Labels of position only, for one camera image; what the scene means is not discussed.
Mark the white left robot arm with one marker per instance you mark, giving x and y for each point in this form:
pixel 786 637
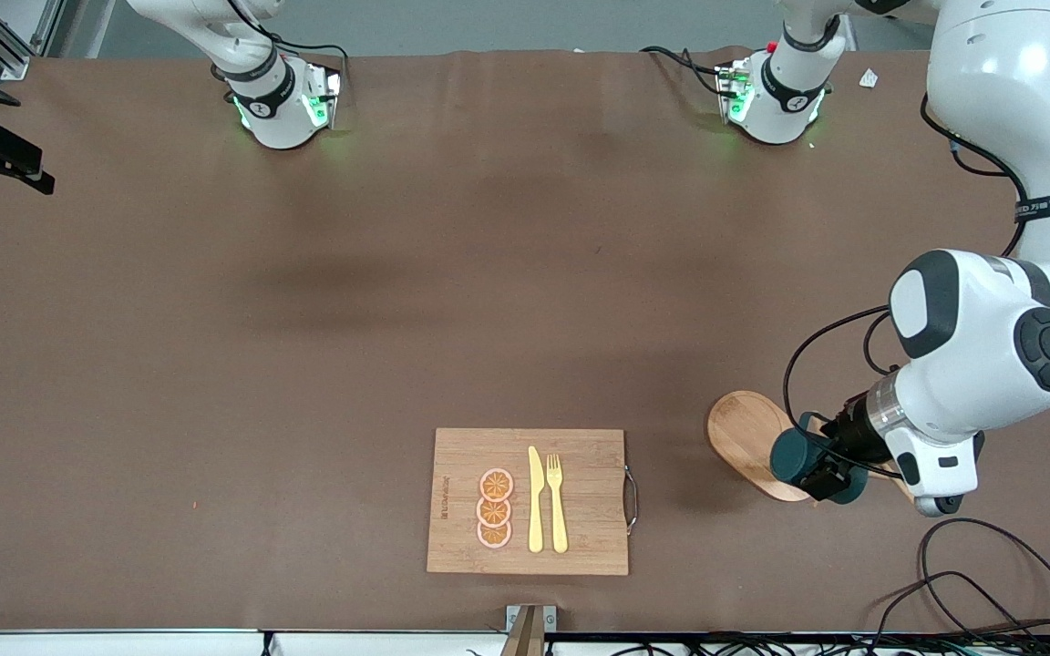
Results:
pixel 999 137

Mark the yellow plastic fork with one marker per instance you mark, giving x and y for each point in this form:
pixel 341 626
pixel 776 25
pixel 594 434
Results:
pixel 559 519

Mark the yellow plastic knife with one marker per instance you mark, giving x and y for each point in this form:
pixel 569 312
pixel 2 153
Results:
pixel 536 510

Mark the wooden mug tree stand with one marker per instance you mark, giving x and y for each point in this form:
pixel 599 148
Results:
pixel 744 437

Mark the bamboo cutting board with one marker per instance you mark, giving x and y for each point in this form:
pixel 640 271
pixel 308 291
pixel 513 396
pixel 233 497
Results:
pixel 589 510

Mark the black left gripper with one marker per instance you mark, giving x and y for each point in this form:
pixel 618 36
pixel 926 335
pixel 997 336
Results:
pixel 849 438

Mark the brown table cover sheet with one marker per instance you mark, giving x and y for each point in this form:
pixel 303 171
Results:
pixel 215 456

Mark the dark teal ribbed cup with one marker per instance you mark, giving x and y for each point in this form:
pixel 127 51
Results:
pixel 789 456

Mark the white paper scrap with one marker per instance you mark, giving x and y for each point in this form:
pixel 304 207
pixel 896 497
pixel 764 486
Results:
pixel 869 78

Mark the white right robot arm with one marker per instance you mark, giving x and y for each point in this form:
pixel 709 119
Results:
pixel 274 118

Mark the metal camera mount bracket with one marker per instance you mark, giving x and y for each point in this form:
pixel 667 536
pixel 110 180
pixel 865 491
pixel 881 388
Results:
pixel 530 633

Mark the aluminium frame profile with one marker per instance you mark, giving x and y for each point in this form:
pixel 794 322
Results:
pixel 5 50

